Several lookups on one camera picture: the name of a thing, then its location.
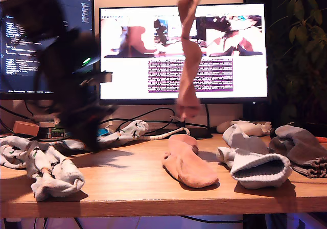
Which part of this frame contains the white patterned item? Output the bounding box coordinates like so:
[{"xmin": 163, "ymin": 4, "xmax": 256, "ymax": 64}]
[{"xmin": 260, "ymin": 122, "xmax": 272, "ymax": 135}]

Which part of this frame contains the grey frilly cuff sock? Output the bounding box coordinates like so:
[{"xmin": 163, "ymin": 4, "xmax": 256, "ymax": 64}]
[
  {"xmin": 268, "ymin": 136, "xmax": 327, "ymax": 179},
  {"xmin": 274, "ymin": 125, "xmax": 327, "ymax": 167}
]

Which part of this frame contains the monitor with dark code screen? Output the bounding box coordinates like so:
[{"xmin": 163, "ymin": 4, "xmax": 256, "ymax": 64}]
[{"xmin": 0, "ymin": 0, "xmax": 97, "ymax": 102}]

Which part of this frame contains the white animal print sock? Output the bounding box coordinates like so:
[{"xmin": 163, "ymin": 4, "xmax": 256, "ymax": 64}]
[
  {"xmin": 0, "ymin": 136, "xmax": 85, "ymax": 202},
  {"xmin": 55, "ymin": 120, "xmax": 149, "ymax": 150}
]

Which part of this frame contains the white game controller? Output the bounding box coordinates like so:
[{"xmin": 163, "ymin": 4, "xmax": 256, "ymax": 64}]
[{"xmin": 236, "ymin": 121, "xmax": 264, "ymax": 137}]

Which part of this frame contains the pink sock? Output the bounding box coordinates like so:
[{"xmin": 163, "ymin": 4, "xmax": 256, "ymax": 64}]
[
  {"xmin": 175, "ymin": 0, "xmax": 202, "ymax": 119},
  {"xmin": 161, "ymin": 134, "xmax": 220, "ymax": 188}
]

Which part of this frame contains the dark green box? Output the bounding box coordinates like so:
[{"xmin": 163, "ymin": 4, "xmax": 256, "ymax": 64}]
[{"xmin": 38, "ymin": 126, "xmax": 67, "ymax": 140}]

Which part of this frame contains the black desk cable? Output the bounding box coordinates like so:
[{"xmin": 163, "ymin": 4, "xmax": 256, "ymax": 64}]
[
  {"xmin": 204, "ymin": 105, "xmax": 212, "ymax": 130},
  {"xmin": 99, "ymin": 108, "xmax": 177, "ymax": 134},
  {"xmin": 0, "ymin": 100, "xmax": 35, "ymax": 135},
  {"xmin": 178, "ymin": 215, "xmax": 245, "ymax": 225}
]

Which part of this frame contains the arm grey camera box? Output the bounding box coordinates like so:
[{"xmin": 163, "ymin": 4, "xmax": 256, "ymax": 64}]
[{"xmin": 96, "ymin": 71, "xmax": 113, "ymax": 84}]

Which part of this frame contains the green leafy houseplant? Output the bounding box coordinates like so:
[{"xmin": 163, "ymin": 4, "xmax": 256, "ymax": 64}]
[{"xmin": 265, "ymin": 0, "xmax": 327, "ymax": 127}]

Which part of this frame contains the cream rounded device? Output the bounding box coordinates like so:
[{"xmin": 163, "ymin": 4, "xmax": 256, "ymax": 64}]
[{"xmin": 216, "ymin": 121, "xmax": 232, "ymax": 134}]

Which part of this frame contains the monitor with bright white screen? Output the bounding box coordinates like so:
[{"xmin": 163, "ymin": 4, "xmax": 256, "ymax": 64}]
[{"xmin": 98, "ymin": 4, "xmax": 268, "ymax": 106}]

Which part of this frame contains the black monitor stand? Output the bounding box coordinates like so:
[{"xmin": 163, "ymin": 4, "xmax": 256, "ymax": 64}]
[{"xmin": 150, "ymin": 105, "xmax": 214, "ymax": 141}]

